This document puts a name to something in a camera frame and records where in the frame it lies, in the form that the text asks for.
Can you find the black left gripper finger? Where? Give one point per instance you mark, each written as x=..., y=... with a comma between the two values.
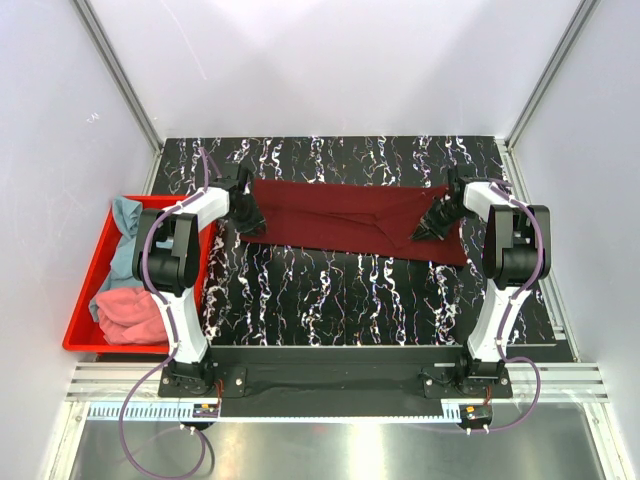
x=260, y=226
x=251, y=232

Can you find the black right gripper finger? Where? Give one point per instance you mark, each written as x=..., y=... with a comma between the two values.
x=428, y=236
x=421, y=227

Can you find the pink t shirt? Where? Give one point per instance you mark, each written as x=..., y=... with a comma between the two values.
x=130, y=316

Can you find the light blue t shirt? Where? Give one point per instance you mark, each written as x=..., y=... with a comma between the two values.
x=125, y=213

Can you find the left aluminium corner post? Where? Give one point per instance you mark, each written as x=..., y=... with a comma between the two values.
x=106, y=51

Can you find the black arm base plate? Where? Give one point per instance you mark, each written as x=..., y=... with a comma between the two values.
x=283, y=404

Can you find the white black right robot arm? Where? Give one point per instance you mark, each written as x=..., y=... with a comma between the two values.
x=516, y=255

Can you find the aluminium frame rail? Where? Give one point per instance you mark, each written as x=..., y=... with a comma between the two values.
x=549, y=382

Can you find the black marbled table mat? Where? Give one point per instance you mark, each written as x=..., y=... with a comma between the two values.
x=260, y=295

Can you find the red plastic bin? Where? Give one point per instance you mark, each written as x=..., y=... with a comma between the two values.
x=85, y=335

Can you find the white slotted cable duct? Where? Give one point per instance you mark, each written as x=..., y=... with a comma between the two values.
x=196, y=412

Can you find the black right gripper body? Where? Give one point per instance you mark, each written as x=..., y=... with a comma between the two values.
x=442, y=214

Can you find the dark red t shirt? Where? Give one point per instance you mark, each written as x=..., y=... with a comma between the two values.
x=355, y=219

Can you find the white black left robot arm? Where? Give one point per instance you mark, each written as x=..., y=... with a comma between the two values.
x=167, y=261

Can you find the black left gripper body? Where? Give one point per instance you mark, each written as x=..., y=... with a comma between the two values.
x=249, y=210

